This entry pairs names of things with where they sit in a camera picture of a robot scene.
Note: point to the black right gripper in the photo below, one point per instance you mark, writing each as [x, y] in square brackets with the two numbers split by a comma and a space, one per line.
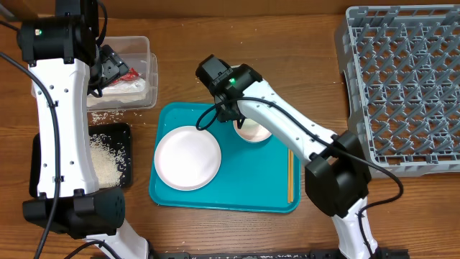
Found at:
[223, 115]

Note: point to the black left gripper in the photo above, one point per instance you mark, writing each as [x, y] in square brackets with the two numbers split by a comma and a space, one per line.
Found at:
[114, 67]

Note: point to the red snack wrapper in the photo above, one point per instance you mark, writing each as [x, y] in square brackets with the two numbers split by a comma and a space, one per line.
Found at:
[131, 75]

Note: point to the light green cup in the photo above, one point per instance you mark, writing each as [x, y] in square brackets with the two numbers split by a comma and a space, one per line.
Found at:
[249, 125]

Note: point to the small pink saucer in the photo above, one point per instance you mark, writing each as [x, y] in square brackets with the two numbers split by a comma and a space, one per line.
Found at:
[252, 136]

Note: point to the large pink plate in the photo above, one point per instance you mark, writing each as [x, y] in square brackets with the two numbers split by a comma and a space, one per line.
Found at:
[187, 159]

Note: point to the wooden chopstick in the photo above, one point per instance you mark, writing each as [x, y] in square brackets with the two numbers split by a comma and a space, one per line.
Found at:
[293, 175]
[289, 177]

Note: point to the food scraps and rice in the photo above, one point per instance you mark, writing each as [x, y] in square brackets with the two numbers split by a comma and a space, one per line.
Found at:
[109, 160]

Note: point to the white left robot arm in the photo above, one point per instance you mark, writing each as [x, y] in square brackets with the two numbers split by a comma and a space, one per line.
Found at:
[68, 198]

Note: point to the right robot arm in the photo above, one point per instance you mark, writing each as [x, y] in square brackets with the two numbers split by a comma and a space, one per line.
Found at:
[336, 172]

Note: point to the clear plastic waste bin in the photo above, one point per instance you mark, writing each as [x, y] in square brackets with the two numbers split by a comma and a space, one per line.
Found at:
[79, 75]

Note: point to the grey dishwasher rack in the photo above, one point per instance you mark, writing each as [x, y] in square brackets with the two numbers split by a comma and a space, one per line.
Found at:
[401, 69]

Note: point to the white tissue pile in bin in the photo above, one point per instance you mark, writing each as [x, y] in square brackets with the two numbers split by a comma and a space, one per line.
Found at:
[119, 95]

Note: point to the black rectangular tray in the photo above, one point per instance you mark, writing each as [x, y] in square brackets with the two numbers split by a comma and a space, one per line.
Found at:
[119, 132]

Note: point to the teal serving tray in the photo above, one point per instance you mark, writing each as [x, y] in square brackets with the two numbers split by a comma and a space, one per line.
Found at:
[252, 177]

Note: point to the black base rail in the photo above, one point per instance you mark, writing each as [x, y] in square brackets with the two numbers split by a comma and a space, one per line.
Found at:
[382, 253]

